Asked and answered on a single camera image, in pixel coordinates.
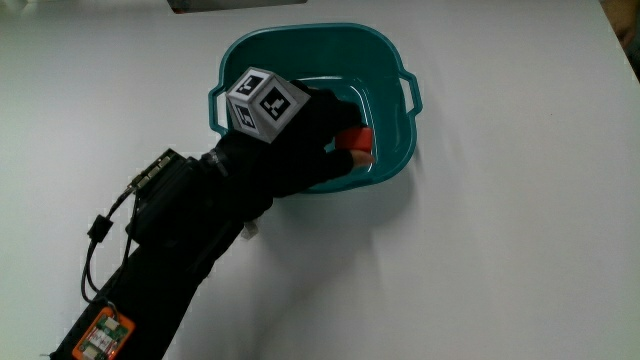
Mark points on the person's left hand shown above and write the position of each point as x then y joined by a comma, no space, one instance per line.
280,160

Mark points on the red block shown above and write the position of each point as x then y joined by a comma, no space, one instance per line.
356,138

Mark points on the person's left forearm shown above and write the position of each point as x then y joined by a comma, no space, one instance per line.
165,280

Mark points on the small white tag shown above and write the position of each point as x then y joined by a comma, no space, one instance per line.
250,230

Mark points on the black sensor box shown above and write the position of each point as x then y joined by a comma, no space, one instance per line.
165,200

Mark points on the teal plastic basin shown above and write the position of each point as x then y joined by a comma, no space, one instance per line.
350,55

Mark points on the orange circuit board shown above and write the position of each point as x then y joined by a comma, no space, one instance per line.
102,336

